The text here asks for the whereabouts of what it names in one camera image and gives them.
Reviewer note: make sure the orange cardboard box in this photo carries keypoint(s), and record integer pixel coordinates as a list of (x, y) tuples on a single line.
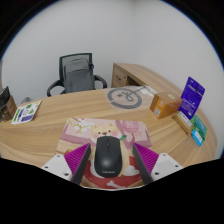
[(165, 105)]

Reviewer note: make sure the black computer mouse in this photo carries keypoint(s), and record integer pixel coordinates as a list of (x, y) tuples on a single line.
[(106, 156)]

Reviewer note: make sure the pink cartoon print mouse pad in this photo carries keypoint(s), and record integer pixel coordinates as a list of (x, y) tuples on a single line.
[(80, 131)]

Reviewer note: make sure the purple standing sign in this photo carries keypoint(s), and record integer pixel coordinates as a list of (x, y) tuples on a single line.
[(191, 97)]

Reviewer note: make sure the blue flat box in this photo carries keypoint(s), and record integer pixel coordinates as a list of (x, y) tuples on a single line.
[(197, 137)]

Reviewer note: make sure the round grey mat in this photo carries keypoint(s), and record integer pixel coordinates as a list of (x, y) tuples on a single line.
[(115, 99)]

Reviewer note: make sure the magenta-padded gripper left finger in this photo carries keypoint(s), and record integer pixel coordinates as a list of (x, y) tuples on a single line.
[(77, 158)]

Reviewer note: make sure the yellow flat box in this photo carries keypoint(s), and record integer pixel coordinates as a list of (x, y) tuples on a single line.
[(182, 122)]

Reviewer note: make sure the white and green leaflet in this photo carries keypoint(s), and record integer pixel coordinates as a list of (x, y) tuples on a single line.
[(26, 112)]

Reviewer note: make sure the green flat box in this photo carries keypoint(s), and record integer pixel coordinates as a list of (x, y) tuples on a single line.
[(200, 125)]

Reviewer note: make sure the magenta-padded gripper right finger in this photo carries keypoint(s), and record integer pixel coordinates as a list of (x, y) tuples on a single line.
[(146, 158)]

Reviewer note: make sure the black mesh office chair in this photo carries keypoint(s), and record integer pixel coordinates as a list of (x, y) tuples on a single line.
[(78, 75)]

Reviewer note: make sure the large brown cardboard box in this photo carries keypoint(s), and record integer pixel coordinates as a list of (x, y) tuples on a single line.
[(6, 106)]

